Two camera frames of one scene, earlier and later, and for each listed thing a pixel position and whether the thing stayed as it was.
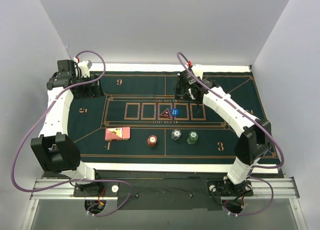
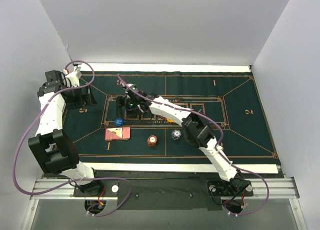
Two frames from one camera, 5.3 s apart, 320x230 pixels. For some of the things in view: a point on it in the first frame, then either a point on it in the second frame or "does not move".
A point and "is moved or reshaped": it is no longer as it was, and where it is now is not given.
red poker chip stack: x=152 y=140 does not move
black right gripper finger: x=178 y=90 -> x=121 y=106
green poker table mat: x=141 y=119 does not move
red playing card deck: x=119 y=133 does not move
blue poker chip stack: x=176 y=134 does not move
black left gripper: x=90 y=86 -> x=83 y=98
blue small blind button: x=174 y=112 is moved or reshaped
